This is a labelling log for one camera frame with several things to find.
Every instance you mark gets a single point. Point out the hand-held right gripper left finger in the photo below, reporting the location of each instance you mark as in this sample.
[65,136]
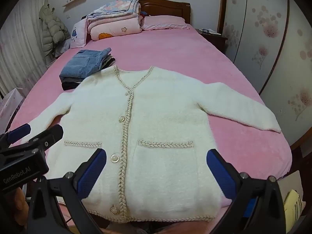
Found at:
[93,173]

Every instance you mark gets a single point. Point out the stack of dark folded clothes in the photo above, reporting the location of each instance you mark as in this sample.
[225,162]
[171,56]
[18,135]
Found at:
[70,84]

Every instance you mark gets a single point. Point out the pink folded quilt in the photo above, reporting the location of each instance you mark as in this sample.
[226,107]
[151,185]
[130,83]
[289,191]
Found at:
[114,29]

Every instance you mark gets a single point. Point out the wooden wall shelf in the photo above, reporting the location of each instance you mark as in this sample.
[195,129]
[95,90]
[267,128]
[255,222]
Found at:
[74,1]

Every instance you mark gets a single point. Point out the white fluffy cardigan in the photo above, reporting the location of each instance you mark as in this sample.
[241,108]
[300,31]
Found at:
[158,126]

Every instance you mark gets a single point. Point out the floral sliding wardrobe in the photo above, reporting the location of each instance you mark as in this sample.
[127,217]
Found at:
[268,53]

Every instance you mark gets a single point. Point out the white storage box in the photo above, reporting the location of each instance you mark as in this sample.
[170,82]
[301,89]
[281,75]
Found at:
[9,102]

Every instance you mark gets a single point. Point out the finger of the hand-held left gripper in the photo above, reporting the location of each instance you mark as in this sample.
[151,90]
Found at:
[46,134]
[20,130]

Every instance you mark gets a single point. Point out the person's left hand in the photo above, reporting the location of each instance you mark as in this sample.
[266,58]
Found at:
[19,204]

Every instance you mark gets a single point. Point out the floral folded quilt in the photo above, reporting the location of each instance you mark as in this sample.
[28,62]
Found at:
[114,7]

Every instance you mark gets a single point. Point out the pink pillow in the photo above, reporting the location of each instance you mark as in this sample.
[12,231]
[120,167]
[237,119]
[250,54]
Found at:
[163,22]

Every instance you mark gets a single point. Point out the dark wooden nightstand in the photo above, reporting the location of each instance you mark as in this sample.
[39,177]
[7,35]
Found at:
[215,41]

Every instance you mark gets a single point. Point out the wooden headboard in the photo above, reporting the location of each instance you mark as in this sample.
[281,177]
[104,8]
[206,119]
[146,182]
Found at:
[168,8]

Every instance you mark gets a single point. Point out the cartoon print pillow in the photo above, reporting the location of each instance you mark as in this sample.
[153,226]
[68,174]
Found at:
[78,33]

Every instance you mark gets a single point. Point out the pink bed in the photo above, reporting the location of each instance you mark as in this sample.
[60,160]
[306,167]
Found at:
[175,48]

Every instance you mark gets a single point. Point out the green puffer jacket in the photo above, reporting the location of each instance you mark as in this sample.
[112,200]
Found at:
[52,29]

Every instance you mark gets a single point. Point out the light patterned curtain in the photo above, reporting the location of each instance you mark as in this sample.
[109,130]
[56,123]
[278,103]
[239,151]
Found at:
[19,61]

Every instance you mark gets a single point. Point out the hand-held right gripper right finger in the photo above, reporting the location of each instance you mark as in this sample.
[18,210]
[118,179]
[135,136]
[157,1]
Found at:
[219,173]

